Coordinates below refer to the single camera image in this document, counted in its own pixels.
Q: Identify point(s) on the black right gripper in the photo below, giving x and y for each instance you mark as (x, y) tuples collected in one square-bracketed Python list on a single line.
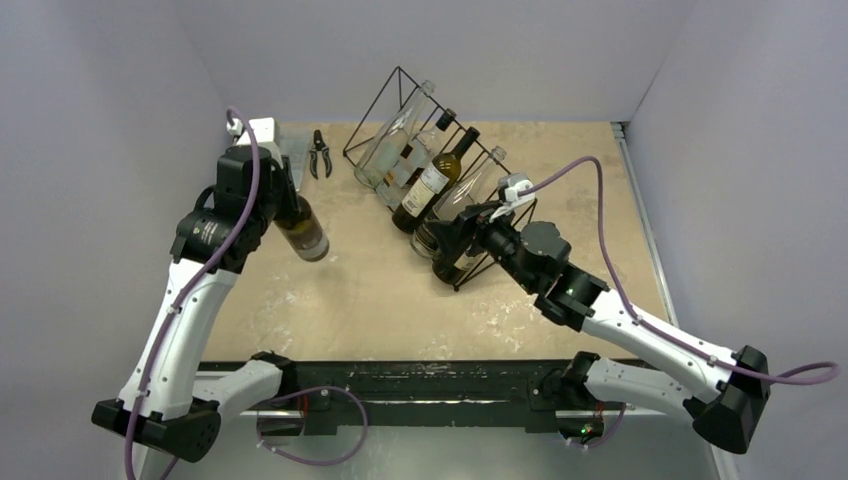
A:
[(468, 225)]

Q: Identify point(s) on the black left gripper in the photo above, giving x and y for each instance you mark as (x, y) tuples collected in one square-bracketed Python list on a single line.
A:
[(281, 173)]

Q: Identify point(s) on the clear champagne bottle black label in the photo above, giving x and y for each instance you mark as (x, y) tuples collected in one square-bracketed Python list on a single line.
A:
[(475, 187)]

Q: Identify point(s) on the green wine bottle white label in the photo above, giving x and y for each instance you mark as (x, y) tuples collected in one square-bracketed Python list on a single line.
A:
[(303, 231)]

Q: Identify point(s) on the olive green wine bottle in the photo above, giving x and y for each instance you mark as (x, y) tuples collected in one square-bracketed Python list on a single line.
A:
[(453, 271)]

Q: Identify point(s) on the dark green wine bottle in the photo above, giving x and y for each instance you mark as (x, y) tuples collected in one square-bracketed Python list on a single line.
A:
[(442, 172)]

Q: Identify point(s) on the square clear bottle black cap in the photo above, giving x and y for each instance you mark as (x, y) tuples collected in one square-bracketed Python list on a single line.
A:
[(422, 148)]

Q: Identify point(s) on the clear glass bottle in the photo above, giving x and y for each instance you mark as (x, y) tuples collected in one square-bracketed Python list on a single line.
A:
[(383, 151)]

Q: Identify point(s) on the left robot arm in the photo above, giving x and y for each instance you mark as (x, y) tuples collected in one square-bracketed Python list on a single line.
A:
[(163, 413)]

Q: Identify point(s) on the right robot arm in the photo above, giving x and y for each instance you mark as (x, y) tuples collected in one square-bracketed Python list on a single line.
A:
[(721, 391)]

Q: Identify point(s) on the clear plastic screw organizer box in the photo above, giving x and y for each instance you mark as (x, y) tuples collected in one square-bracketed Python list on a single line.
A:
[(295, 144)]

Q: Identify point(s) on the black grey pliers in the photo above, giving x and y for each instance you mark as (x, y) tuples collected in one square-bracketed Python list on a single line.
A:
[(319, 150)]

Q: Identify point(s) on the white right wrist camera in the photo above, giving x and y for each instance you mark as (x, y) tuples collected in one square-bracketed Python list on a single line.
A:
[(514, 191)]

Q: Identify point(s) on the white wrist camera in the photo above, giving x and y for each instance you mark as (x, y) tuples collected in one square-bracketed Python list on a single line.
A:
[(266, 132), (514, 191)]

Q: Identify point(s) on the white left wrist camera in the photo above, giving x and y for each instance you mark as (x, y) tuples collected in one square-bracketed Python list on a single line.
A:
[(266, 132)]

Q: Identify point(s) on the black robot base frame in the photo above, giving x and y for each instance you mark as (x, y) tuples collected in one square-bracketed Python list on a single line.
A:
[(533, 395)]

